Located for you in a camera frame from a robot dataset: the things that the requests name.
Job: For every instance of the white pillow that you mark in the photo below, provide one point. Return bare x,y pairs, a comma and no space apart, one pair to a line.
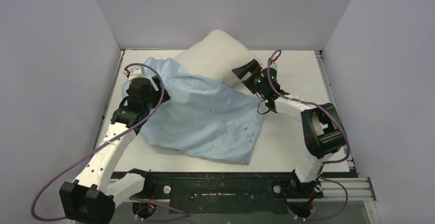
215,57

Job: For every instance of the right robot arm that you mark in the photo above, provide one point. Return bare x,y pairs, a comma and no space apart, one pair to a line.
322,129

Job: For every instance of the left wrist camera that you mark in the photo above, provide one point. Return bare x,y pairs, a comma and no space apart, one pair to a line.
134,71

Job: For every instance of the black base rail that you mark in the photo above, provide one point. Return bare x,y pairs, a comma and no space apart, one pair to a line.
236,193

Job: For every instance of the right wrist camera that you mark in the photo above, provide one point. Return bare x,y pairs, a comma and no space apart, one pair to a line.
273,64

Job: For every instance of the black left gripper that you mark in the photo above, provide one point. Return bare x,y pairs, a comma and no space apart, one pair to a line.
157,94

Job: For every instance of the light blue pillowcase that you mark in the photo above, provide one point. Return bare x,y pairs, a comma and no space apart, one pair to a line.
203,118

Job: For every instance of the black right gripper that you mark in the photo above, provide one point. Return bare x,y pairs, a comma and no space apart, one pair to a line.
253,78

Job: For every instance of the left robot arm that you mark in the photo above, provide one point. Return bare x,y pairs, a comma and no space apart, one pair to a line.
90,198

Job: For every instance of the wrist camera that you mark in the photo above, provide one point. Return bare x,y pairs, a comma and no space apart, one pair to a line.
134,71
273,64

